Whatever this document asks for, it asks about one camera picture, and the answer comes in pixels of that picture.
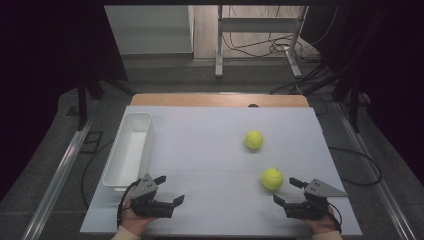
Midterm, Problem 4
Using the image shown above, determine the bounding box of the thin black floor cable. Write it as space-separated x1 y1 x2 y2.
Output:
80 139 115 210

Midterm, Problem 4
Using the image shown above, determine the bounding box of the yellow tennis ball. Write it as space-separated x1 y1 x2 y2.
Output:
260 167 285 191
244 129 265 150

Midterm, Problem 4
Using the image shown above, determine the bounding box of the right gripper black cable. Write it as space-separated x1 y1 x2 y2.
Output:
324 199 344 234

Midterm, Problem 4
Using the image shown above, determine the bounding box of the grey metal stand frame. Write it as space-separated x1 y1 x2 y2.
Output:
214 4 310 80

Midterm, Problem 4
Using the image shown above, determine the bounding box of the person's right hand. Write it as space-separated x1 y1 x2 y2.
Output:
301 203 338 235

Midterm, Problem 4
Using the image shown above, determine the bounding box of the white cabinet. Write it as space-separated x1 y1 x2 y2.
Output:
103 4 195 56

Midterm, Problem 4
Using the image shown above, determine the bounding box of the white board sheet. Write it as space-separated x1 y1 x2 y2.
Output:
79 105 364 237

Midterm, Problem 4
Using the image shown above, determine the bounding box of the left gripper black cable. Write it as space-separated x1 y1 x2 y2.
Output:
116 179 141 230

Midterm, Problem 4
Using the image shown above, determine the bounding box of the black tripod stand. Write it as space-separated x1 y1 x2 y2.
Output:
75 69 136 132
299 71 372 134

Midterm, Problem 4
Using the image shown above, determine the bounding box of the tangle of black floor cables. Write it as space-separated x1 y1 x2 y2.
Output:
222 6 334 64

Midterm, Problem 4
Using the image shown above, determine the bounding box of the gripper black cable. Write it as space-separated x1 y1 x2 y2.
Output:
116 179 141 230
324 199 344 234

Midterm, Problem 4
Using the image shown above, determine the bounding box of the white plastic bin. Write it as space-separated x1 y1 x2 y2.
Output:
102 112 155 193

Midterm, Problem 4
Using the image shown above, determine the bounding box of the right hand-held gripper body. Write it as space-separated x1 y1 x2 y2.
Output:
284 178 348 221

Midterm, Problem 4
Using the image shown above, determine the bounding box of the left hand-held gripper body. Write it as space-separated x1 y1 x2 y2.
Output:
129 173 175 220

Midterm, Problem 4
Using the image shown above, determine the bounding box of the black floor cable loop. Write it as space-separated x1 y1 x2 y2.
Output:
328 146 383 187

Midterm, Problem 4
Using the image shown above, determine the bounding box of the person's left hand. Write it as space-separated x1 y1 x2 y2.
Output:
119 202 158 236

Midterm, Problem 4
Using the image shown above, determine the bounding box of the aluminium floor rail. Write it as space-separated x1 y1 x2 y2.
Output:
334 101 418 240
21 118 95 240

